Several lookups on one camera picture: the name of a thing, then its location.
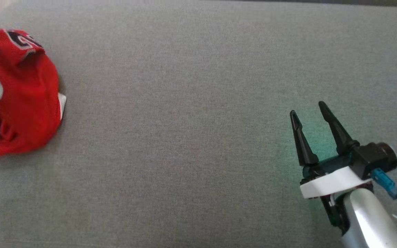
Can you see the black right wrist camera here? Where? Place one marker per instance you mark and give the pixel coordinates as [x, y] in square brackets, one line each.
[374, 158]

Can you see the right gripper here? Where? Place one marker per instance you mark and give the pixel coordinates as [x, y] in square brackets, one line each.
[333, 182]

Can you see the wide grey sofa ottoman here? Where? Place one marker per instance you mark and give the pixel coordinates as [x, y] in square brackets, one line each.
[184, 137]

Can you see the red garment with white trim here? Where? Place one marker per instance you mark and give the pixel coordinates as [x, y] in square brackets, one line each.
[29, 103]

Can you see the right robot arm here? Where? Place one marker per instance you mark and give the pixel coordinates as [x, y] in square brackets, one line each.
[367, 220]

